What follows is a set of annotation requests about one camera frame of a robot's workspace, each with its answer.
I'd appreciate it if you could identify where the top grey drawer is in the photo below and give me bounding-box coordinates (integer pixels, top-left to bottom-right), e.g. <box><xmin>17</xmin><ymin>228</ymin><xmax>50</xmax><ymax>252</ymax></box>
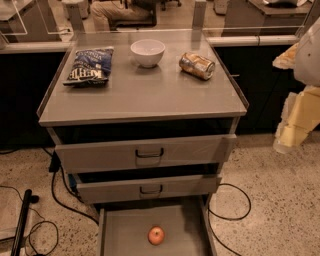
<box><xmin>55</xmin><ymin>134</ymin><xmax>236</xmax><ymax>173</ymax></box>

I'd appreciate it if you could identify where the blue kettle chips bag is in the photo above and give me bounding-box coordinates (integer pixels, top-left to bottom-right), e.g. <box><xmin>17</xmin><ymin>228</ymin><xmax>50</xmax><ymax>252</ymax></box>
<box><xmin>63</xmin><ymin>47</ymin><xmax>114</xmax><ymax>87</ymax></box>

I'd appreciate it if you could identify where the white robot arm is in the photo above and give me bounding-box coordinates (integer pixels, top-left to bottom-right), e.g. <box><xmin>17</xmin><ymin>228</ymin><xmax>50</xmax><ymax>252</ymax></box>
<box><xmin>273</xmin><ymin>18</ymin><xmax>320</xmax><ymax>154</ymax></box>

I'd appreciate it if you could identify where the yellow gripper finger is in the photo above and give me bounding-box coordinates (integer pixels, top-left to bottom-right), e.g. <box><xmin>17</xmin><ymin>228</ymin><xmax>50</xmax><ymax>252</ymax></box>
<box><xmin>273</xmin><ymin>86</ymin><xmax>320</xmax><ymax>154</ymax></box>
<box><xmin>272</xmin><ymin>43</ymin><xmax>298</xmax><ymax>69</ymax></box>

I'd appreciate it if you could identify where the person seated in background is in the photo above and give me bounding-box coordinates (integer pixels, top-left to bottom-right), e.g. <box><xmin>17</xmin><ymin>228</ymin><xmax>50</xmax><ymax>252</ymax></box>
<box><xmin>90</xmin><ymin>0</ymin><xmax>157</xmax><ymax>32</ymax></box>

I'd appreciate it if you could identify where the middle grey drawer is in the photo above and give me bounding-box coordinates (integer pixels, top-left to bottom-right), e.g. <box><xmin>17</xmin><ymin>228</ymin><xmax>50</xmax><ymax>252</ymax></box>
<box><xmin>77</xmin><ymin>175</ymin><xmax>218</xmax><ymax>204</ymax></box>

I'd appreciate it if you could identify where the black cable on left floor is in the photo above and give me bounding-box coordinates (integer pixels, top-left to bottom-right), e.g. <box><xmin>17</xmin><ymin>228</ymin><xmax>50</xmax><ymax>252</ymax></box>
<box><xmin>41</xmin><ymin>147</ymin><xmax>100</xmax><ymax>226</ymax></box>

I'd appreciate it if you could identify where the white ceramic bowl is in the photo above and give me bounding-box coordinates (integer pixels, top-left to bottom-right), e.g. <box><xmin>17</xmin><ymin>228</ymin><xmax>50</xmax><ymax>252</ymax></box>
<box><xmin>130</xmin><ymin>39</ymin><xmax>166</xmax><ymax>68</ymax></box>

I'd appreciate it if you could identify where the black cable on floor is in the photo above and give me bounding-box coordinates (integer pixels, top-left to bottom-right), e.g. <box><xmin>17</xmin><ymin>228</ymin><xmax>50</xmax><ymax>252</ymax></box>
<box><xmin>41</xmin><ymin>147</ymin><xmax>100</xmax><ymax>226</ymax></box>
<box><xmin>207</xmin><ymin>183</ymin><xmax>253</xmax><ymax>256</ymax></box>

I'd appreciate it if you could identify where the black pole on floor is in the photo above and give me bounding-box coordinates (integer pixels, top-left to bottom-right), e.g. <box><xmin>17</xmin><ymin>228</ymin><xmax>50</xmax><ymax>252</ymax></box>
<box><xmin>10</xmin><ymin>189</ymin><xmax>36</xmax><ymax>256</ymax></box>

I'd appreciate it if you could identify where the crushed metallic soda can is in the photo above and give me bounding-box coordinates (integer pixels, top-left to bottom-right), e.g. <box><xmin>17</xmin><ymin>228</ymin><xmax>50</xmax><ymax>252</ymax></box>
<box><xmin>179</xmin><ymin>52</ymin><xmax>215</xmax><ymax>80</ymax></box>

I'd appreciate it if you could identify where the grey drawer cabinet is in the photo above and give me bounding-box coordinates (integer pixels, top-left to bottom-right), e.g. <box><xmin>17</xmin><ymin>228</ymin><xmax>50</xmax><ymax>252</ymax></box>
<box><xmin>38</xmin><ymin>30</ymin><xmax>248</xmax><ymax>192</ymax></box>

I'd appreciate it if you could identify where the thin black looped cable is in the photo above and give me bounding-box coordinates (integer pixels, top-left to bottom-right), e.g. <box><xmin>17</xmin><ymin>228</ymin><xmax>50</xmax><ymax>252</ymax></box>
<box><xmin>0</xmin><ymin>185</ymin><xmax>60</xmax><ymax>256</ymax></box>

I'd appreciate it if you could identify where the bottom grey open drawer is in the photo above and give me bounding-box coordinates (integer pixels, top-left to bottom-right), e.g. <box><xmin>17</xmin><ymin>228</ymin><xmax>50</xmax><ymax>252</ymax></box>
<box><xmin>96</xmin><ymin>201</ymin><xmax>217</xmax><ymax>256</ymax></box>

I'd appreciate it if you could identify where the black cable on right floor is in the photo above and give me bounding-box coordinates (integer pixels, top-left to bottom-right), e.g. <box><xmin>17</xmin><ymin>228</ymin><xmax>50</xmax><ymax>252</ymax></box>
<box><xmin>207</xmin><ymin>183</ymin><xmax>253</xmax><ymax>256</ymax></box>

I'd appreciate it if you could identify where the red apple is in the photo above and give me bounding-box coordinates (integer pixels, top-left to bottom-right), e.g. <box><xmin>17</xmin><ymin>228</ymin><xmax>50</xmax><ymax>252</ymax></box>
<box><xmin>147</xmin><ymin>226</ymin><xmax>165</xmax><ymax>246</ymax></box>

